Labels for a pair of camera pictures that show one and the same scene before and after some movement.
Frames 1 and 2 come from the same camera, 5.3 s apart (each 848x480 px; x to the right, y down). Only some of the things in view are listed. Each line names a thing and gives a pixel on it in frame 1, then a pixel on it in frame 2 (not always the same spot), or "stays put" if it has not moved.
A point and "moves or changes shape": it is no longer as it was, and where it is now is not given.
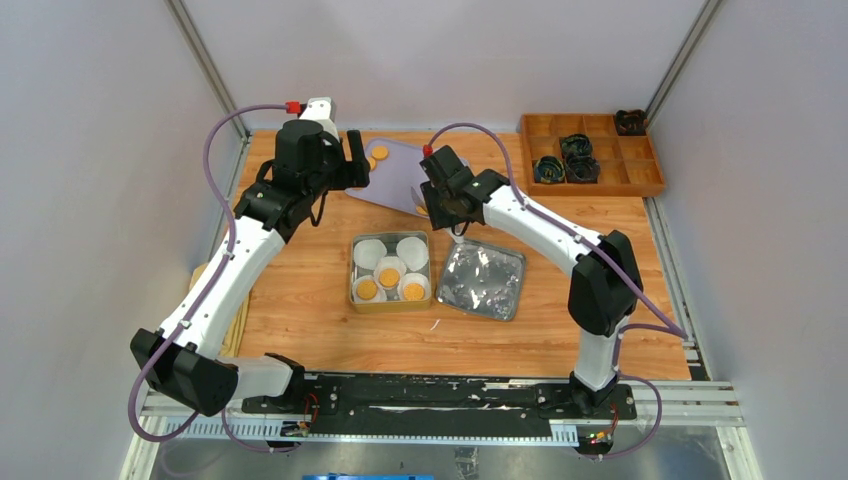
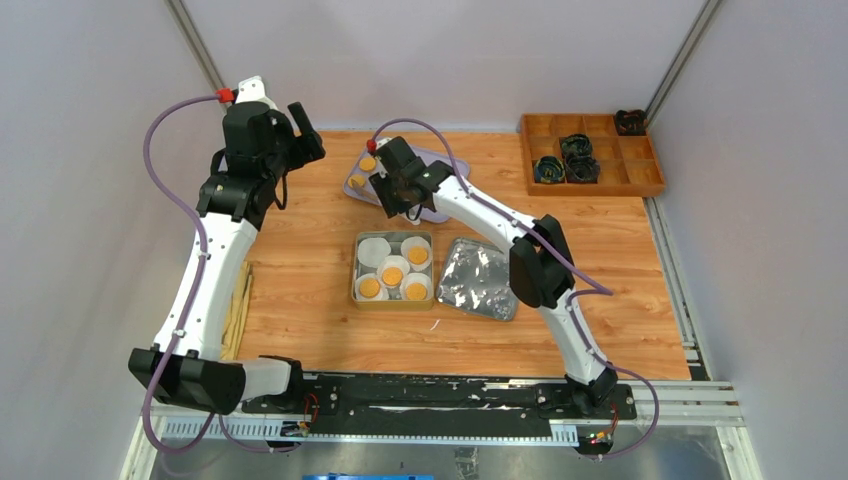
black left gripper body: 337,173 → 290,152
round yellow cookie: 389,277 stays put
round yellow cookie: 414,291 stays put
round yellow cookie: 367,289 stays put
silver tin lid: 483,279 stays put
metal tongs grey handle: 418,198 moves or changes shape
